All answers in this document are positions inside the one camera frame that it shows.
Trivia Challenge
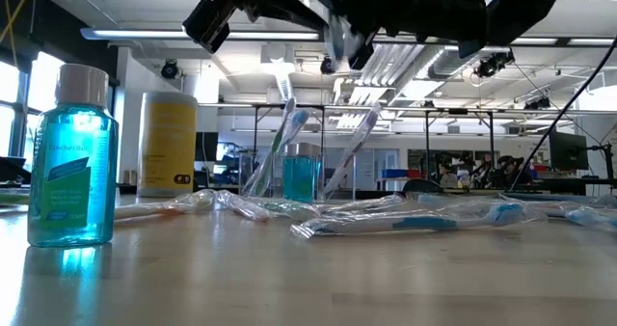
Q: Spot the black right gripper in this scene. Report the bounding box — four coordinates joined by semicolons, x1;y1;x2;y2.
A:
182;0;486;71

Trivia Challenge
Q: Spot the blue toothbrush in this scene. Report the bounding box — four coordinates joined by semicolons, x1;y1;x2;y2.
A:
415;192;579;211
318;192;407;220
253;108;310;198
290;200;549;240
561;204;617;234

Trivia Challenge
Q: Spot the teal mouthwash bottle white cap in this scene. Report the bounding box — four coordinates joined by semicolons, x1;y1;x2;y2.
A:
27;63;121;249
282;142;323;204

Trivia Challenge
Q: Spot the clear acrylic organizer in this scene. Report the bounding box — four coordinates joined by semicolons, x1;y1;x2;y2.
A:
237;149;359;203

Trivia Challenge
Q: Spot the red toothbrush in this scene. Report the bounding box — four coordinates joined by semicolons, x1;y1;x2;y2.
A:
215;189;280;223

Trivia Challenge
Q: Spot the long ceiling light bar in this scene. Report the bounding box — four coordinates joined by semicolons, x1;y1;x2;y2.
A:
79;25;322;43

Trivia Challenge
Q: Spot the person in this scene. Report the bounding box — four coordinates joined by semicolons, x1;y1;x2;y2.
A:
436;161;459;190
496;154;534;187

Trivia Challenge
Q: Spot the dark background screen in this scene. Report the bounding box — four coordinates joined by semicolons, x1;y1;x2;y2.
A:
195;131;219;162

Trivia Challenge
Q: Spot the yellow canister with white lid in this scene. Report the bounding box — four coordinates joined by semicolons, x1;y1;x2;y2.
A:
137;90;199;199

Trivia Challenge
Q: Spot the black computer monitor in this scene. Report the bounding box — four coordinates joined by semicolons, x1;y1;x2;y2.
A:
548;130;590;172

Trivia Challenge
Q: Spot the black monitor stand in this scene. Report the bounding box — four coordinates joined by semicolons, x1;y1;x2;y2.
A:
585;141;617;195

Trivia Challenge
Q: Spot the black cable stub loop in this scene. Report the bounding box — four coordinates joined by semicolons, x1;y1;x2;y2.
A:
402;177;445;196

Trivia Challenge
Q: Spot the black cable to right arm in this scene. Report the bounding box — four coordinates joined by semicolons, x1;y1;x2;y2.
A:
508;39;617;192

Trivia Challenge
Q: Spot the thin yellow cable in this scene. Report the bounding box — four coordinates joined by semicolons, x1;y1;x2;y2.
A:
0;0;38;69

